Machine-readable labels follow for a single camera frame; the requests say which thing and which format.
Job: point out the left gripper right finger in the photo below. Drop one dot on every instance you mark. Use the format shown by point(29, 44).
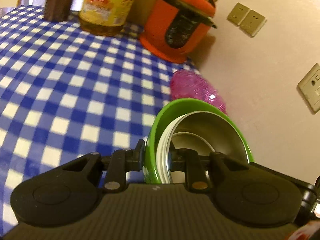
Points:
point(192, 165)

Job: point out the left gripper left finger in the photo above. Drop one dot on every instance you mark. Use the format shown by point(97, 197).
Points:
point(119, 163)

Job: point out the stainless steel bowl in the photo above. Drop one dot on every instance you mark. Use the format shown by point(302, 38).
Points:
point(207, 132)

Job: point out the green plastic bowl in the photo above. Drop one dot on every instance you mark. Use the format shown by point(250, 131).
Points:
point(168, 114)

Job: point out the cream plastic bowl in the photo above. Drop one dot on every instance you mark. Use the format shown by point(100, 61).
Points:
point(162, 152)

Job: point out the blue white checkered tablecloth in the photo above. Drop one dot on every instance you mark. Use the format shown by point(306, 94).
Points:
point(65, 93)

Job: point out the red electric pressure cooker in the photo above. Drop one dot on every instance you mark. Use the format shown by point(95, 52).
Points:
point(175, 27)

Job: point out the large cooking oil bottle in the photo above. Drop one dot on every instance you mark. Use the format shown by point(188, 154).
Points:
point(104, 17)

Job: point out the wall socket plate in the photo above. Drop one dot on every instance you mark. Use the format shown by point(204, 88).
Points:
point(309, 88)

